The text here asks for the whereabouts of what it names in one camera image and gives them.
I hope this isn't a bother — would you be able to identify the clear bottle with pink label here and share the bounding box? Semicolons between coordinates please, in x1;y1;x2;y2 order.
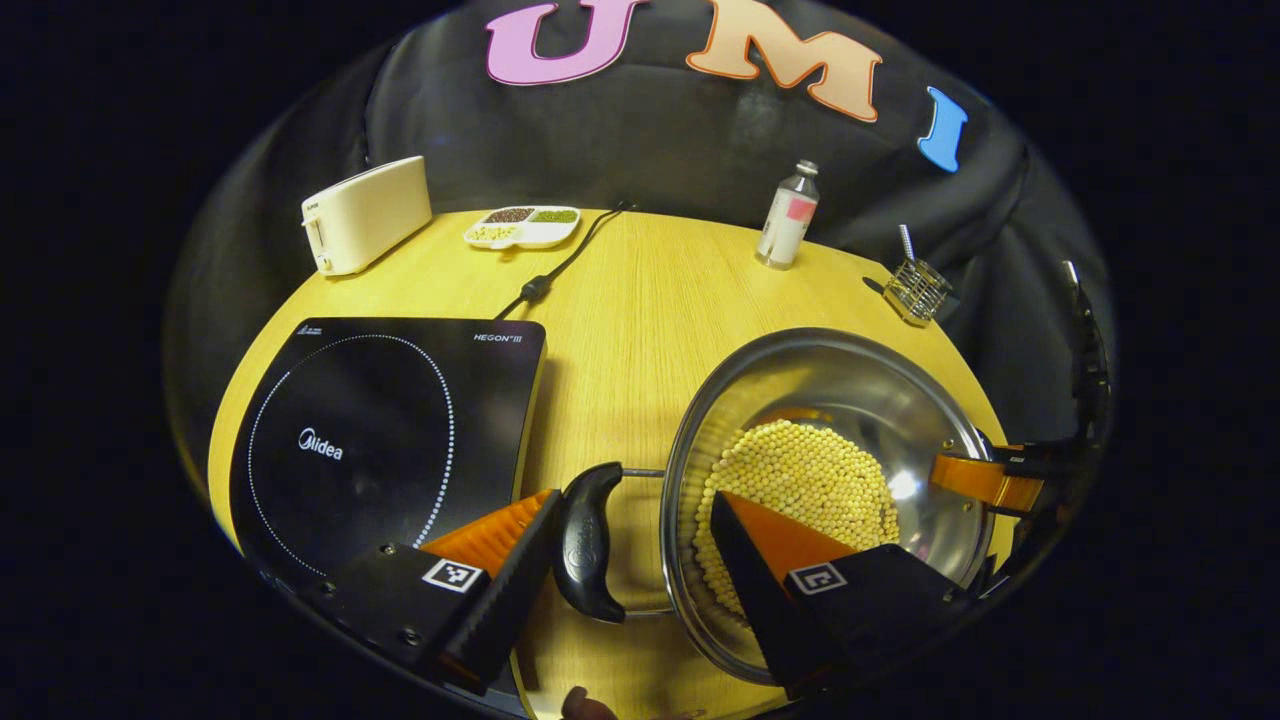
756;159;821;271

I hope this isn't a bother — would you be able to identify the black induction cooktop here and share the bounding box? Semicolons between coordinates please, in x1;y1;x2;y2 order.
228;317;549;719

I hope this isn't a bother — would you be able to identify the pile of yellow soybeans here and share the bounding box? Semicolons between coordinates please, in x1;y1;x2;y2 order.
692;418;901;621

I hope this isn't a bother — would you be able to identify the stainless steel pot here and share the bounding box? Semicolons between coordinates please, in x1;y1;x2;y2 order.
553;328;1001;686

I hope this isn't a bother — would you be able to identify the black power cable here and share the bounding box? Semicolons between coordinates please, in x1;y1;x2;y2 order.
495;200;638;321

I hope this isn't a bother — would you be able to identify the white divided bean dish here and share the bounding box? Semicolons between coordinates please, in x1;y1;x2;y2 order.
463;205;582;251

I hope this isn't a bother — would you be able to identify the black backdrop cloth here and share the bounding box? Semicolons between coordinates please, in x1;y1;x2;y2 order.
165;0;1116;481

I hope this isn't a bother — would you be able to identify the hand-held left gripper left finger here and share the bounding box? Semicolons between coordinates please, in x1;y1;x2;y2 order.
300;488;563;696

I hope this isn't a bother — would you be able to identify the white toaster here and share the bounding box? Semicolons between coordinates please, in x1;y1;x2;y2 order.
301;155;434;277

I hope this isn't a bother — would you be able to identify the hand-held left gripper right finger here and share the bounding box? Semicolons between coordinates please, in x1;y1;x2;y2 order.
708;490;976;701

